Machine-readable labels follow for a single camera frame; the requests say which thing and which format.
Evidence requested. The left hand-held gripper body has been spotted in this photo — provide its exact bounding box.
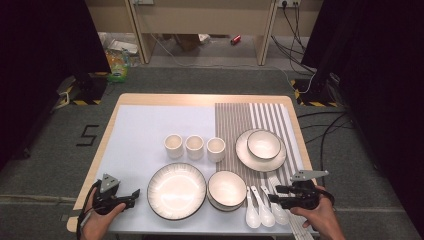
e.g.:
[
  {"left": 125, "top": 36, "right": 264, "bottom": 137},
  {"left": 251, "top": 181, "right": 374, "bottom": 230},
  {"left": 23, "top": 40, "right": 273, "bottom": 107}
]
[{"left": 92, "top": 172, "right": 131, "bottom": 214}]

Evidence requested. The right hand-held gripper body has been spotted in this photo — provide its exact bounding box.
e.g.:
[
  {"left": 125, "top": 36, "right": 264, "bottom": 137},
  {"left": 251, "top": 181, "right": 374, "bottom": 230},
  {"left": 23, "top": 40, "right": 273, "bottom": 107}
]
[{"left": 286, "top": 169, "right": 329, "bottom": 211}]

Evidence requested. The white ceramic spoon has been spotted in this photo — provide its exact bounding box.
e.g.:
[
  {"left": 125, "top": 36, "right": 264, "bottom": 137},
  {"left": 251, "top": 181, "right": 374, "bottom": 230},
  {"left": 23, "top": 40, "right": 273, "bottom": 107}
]
[
  {"left": 260, "top": 185, "right": 290, "bottom": 226},
  {"left": 245, "top": 191, "right": 262, "bottom": 229},
  {"left": 250, "top": 185, "right": 276, "bottom": 228}
]

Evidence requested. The bundle of white chopsticks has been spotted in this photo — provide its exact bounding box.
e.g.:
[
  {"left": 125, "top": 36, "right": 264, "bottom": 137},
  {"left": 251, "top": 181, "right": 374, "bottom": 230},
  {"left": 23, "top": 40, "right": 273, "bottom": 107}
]
[{"left": 267, "top": 175, "right": 315, "bottom": 240}]

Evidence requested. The white dark-rimmed plate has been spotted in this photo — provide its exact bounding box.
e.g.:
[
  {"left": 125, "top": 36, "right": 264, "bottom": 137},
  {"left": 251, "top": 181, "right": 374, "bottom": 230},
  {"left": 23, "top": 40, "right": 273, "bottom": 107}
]
[
  {"left": 235, "top": 128, "right": 288, "bottom": 173},
  {"left": 146, "top": 162, "right": 208, "bottom": 221}
]

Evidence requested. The white dark-rimmed bowl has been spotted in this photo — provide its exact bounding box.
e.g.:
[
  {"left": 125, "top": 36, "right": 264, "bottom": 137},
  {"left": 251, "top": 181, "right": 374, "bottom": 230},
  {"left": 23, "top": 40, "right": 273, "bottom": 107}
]
[
  {"left": 246, "top": 129, "right": 282, "bottom": 160},
  {"left": 208, "top": 196, "right": 246, "bottom": 213},
  {"left": 207, "top": 170, "right": 248, "bottom": 208}
]

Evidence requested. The person's left hand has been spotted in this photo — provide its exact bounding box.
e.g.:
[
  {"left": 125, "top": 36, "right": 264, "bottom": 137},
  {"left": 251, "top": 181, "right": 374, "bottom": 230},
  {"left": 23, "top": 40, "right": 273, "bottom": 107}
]
[{"left": 79, "top": 186, "right": 127, "bottom": 238}]

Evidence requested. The person's right hand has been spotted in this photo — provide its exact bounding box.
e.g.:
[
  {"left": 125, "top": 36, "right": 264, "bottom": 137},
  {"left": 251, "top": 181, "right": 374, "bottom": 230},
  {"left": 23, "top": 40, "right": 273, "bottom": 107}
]
[{"left": 289, "top": 186, "right": 338, "bottom": 233}]

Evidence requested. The pale blue table sheet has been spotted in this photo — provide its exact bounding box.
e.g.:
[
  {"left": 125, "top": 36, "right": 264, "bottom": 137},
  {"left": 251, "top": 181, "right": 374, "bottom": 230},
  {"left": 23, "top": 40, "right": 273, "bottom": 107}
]
[{"left": 79, "top": 104, "right": 319, "bottom": 236}]

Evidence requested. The white ceramic cup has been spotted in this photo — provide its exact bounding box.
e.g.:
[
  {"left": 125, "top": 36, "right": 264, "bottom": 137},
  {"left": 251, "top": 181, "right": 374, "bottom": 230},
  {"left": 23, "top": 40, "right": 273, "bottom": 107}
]
[
  {"left": 184, "top": 134, "right": 205, "bottom": 161},
  {"left": 163, "top": 133, "right": 185, "bottom": 160},
  {"left": 206, "top": 137, "right": 227, "bottom": 164}
]

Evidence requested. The grey striped placemat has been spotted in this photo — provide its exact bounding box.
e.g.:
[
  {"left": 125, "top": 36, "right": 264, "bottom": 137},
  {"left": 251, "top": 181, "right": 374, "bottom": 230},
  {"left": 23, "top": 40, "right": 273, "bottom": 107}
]
[{"left": 214, "top": 102, "right": 309, "bottom": 209}]

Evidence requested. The black stand base hazard tape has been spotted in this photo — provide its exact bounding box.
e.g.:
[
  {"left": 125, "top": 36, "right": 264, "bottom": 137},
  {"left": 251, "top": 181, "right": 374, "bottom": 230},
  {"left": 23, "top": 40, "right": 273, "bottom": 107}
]
[
  {"left": 290, "top": 74, "right": 339, "bottom": 108},
  {"left": 56, "top": 71, "right": 109, "bottom": 107}
]

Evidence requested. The green yellow snack bag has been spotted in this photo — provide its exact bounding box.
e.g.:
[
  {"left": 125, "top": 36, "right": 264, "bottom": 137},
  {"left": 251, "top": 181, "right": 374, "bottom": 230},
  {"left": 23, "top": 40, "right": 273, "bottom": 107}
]
[{"left": 104, "top": 49, "right": 132, "bottom": 84}]

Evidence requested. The black curtain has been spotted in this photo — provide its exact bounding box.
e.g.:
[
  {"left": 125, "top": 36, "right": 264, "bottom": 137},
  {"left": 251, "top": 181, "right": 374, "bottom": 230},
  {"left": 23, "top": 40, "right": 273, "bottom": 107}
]
[
  {"left": 0, "top": 0, "right": 111, "bottom": 171},
  {"left": 301, "top": 0, "right": 424, "bottom": 231}
]

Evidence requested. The white plastic bag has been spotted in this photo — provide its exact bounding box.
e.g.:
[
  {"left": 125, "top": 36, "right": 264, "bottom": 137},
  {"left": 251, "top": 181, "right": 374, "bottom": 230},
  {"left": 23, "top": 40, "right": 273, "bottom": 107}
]
[{"left": 98, "top": 32, "right": 139, "bottom": 56}]

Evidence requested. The brown cardboard box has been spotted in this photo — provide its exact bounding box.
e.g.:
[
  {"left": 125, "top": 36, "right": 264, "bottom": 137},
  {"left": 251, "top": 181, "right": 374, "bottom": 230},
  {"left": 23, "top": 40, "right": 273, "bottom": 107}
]
[{"left": 174, "top": 33, "right": 201, "bottom": 53}]

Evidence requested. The beige wooden desk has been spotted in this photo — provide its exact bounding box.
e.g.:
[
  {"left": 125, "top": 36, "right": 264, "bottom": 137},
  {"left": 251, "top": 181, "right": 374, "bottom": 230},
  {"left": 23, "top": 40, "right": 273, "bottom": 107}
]
[{"left": 124, "top": 0, "right": 279, "bottom": 67}]

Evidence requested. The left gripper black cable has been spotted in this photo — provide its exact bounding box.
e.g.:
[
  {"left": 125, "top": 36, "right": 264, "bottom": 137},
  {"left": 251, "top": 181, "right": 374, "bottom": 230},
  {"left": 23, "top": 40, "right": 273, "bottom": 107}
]
[{"left": 75, "top": 179, "right": 101, "bottom": 239}]

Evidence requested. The black floor cable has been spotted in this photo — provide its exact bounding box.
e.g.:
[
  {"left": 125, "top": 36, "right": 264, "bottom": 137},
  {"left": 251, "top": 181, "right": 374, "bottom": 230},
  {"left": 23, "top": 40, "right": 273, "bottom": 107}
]
[
  {"left": 301, "top": 113, "right": 354, "bottom": 188},
  {"left": 297, "top": 110, "right": 349, "bottom": 120}
]

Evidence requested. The short white cable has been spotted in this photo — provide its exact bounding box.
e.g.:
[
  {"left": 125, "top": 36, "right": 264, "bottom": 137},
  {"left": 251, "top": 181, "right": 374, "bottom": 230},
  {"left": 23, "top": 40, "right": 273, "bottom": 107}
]
[{"left": 51, "top": 91, "right": 71, "bottom": 111}]

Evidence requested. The black power cable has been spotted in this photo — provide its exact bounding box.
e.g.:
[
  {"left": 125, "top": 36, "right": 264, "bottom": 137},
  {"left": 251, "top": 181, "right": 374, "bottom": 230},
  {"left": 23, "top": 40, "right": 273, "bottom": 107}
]
[
  {"left": 270, "top": 34, "right": 318, "bottom": 75},
  {"left": 281, "top": 2, "right": 308, "bottom": 53}
]

